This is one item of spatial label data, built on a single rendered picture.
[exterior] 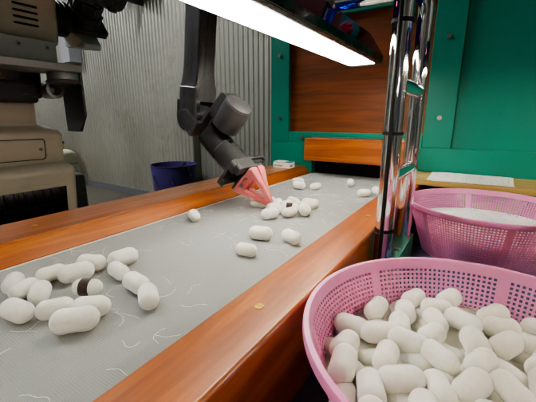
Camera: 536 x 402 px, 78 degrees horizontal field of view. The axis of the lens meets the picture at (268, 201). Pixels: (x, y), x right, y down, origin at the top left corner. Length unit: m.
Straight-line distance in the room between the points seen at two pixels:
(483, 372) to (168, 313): 0.26
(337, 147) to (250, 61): 2.07
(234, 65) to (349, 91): 2.11
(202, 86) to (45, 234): 0.39
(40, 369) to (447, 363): 0.30
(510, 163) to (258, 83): 2.23
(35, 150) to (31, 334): 0.72
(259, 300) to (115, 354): 0.12
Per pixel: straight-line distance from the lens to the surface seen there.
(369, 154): 0.98
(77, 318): 0.33
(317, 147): 1.03
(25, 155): 1.02
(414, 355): 0.32
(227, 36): 3.18
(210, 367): 0.24
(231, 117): 0.66
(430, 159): 1.01
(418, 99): 0.60
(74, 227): 0.56
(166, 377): 0.24
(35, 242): 0.54
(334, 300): 0.33
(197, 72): 0.72
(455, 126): 1.01
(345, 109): 1.07
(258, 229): 0.49
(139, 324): 0.33
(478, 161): 1.00
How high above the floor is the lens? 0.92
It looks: 14 degrees down
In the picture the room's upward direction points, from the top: straight up
